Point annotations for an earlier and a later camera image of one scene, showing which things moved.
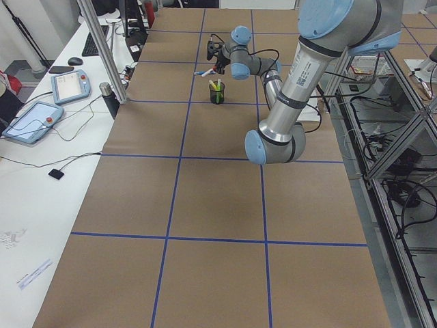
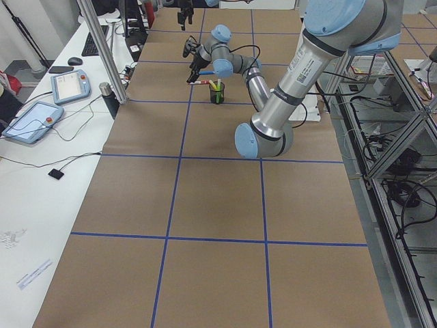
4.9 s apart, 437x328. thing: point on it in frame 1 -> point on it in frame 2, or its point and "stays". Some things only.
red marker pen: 209,70 -> 199,83
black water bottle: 111,100 stays
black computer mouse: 74,61 stays
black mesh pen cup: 217,91 stays
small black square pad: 56,173 stays
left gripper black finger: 220,68 -> 194,74
